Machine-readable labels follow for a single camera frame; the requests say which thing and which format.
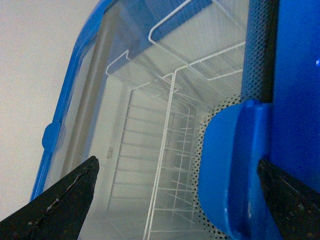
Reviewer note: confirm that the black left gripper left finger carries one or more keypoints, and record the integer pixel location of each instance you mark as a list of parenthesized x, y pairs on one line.
[(59, 212)]

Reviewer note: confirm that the white chest freezer blue rim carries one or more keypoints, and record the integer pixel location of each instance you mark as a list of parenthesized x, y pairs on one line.
[(91, 124)]

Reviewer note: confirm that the white wire freezer basket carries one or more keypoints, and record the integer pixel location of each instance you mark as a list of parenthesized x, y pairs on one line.
[(182, 61)]

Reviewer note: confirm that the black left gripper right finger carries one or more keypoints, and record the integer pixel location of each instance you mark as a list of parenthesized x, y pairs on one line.
[(294, 206)]

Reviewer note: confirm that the sliding glass lid blue handle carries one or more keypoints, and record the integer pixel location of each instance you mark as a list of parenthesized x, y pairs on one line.
[(277, 120)]

